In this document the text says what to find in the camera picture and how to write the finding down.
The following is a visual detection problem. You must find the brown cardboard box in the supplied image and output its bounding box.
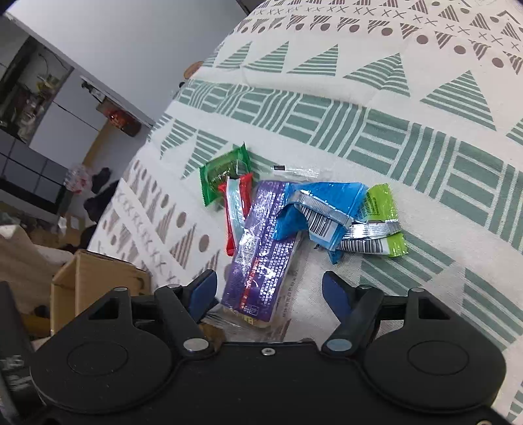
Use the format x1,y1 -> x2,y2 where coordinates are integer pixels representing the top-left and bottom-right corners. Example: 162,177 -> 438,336
50,250 -> 151,335

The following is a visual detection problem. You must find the light green snack packet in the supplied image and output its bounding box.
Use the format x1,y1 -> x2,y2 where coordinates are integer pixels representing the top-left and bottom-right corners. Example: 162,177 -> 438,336
336,183 -> 408,258

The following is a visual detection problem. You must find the red white snack bar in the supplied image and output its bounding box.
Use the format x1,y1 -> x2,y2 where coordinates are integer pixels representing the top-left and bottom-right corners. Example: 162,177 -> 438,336
218,173 -> 254,257

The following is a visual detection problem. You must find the white shelf unit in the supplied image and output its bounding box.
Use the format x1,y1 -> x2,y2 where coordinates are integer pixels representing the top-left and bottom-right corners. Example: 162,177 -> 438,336
80,74 -> 153,128

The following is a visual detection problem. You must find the purple snack packet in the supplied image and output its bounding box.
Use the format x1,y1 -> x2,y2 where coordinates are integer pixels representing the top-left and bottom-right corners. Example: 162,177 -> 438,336
221,180 -> 300,329

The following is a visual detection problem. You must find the black clothes pile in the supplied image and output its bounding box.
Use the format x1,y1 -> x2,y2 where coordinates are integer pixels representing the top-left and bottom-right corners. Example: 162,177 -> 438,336
59,167 -> 119,254

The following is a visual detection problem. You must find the blue snack packet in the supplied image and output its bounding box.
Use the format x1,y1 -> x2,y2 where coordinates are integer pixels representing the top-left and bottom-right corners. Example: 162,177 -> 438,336
274,181 -> 368,253

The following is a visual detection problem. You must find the water bottle pack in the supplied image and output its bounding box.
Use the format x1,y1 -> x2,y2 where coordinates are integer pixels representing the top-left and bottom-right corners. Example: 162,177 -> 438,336
64,164 -> 92,194

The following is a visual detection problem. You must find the dark green snack packet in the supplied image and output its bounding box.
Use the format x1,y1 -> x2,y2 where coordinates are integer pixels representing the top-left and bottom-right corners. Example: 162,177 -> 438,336
199,144 -> 252,206

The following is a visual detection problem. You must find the patterned white bedspread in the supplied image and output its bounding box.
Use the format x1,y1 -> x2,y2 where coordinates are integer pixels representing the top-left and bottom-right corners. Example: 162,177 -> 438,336
89,1 -> 522,424

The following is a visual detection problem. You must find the dark bottle red label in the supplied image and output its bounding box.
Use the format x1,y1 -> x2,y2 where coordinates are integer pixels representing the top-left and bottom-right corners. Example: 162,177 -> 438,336
104,109 -> 142,137

